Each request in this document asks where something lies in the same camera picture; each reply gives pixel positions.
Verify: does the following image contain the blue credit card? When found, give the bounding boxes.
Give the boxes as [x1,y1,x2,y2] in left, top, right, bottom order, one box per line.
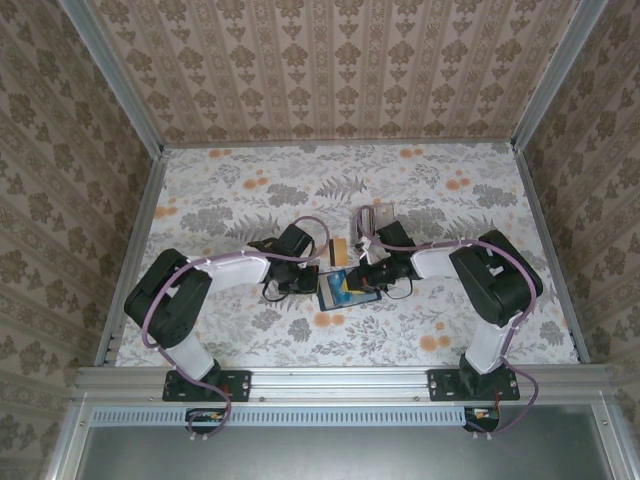
[328,278,370,307]

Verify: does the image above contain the blue leather card holder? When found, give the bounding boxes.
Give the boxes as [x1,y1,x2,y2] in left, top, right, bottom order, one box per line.
[316,268,383,315]

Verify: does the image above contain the small brown block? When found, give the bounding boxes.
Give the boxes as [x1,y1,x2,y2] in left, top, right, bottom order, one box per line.
[327,237,351,267]

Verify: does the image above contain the clear plastic card box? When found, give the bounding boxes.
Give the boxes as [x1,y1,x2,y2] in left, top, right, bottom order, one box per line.
[352,201,397,240]

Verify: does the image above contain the floral patterned table cover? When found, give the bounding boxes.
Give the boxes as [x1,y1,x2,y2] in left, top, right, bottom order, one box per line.
[118,141,581,370]

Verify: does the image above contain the grey metal sheet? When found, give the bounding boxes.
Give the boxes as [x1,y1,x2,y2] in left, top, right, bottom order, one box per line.
[74,405,601,480]

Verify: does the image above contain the thin black cable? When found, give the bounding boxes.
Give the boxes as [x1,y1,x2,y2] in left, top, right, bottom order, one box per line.
[384,278,415,301]
[258,278,301,304]

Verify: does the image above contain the long aluminium base rail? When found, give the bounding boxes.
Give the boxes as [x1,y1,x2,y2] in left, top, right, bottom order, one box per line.
[73,365,610,407]

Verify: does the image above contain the white slotted cable duct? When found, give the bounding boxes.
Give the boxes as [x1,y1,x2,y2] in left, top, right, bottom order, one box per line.
[91,405,609,428]

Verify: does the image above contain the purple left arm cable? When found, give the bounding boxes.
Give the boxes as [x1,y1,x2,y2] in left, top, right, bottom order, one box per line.
[141,215,334,444]

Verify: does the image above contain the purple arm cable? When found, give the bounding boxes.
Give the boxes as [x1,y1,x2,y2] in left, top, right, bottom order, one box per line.
[349,204,545,436]
[141,215,334,444]

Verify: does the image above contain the aluminium table side rail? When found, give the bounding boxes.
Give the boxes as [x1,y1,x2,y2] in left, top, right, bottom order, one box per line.
[93,147,169,371]
[512,144,592,365]

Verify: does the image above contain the black controller board with wires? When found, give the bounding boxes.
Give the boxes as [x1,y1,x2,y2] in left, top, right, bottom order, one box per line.
[463,405,502,434]
[184,406,227,434]

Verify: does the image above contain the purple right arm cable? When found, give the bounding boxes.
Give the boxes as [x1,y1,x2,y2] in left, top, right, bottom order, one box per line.
[349,204,545,436]

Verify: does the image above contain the aluminium corner post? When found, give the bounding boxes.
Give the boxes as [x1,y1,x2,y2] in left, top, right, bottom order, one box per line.
[509,0,609,149]
[63,0,166,157]

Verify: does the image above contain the aluminium lower frame bar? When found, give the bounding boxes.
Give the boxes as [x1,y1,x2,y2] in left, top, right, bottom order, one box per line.
[589,394,639,480]
[43,394,94,480]

